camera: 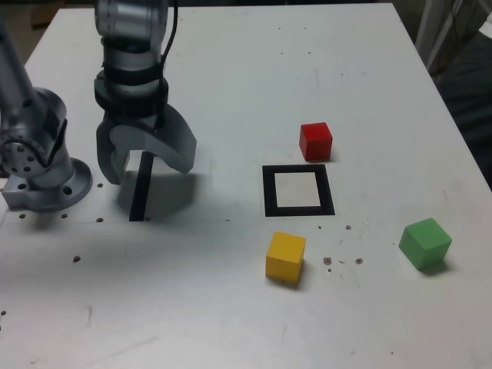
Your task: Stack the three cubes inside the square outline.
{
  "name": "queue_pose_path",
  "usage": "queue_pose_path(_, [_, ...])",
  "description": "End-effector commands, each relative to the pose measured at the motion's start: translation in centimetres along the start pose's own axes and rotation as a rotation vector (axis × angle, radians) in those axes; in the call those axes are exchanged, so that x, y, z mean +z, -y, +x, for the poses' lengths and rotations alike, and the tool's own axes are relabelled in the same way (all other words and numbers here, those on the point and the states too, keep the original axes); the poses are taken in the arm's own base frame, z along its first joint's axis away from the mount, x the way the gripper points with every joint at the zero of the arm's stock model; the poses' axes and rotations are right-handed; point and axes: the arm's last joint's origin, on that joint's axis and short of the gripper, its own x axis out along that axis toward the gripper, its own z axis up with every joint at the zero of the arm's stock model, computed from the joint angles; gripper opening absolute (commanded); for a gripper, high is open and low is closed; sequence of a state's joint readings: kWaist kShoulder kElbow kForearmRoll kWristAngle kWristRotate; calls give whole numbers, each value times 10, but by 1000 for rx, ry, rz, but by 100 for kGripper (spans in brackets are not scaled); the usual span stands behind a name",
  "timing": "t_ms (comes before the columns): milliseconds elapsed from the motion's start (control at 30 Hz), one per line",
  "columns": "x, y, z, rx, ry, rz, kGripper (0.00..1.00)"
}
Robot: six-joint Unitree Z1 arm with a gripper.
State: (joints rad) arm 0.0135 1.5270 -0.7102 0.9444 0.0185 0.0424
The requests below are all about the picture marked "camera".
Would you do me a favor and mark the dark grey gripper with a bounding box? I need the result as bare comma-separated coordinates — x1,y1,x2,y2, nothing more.
95,105,198,185

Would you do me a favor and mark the red cube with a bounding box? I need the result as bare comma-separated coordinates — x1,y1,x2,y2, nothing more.
298,121,334,161

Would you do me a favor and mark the yellow cube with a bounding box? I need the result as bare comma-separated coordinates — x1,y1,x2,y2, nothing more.
264,231,308,286

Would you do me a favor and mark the green cube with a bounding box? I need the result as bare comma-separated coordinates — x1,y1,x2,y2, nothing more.
398,218,453,272

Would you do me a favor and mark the black tape square outline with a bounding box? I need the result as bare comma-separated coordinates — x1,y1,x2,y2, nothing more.
261,164,336,218

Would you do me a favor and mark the black tape strip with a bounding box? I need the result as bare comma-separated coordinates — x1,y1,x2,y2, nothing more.
128,151,155,222

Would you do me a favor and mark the white metal frame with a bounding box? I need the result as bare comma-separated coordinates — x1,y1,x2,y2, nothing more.
413,0,485,81

